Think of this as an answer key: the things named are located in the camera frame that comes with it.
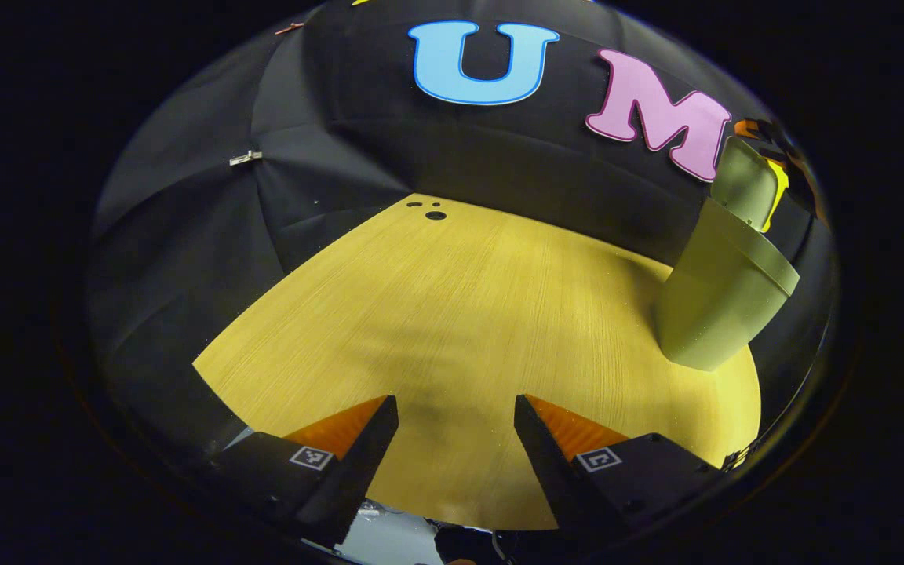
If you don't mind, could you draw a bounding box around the black backdrop cloth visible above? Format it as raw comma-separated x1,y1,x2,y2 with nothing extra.
87,0,837,472

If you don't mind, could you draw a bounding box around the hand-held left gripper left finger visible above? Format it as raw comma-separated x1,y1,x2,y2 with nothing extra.
213,395,400,548

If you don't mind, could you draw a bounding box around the pale green garbage bin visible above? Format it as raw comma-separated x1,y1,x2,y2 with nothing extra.
654,135,801,372

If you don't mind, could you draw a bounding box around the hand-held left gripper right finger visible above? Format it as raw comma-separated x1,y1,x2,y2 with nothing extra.
513,393,724,542

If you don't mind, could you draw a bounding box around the wooden desktop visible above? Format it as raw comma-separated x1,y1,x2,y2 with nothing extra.
191,193,763,532

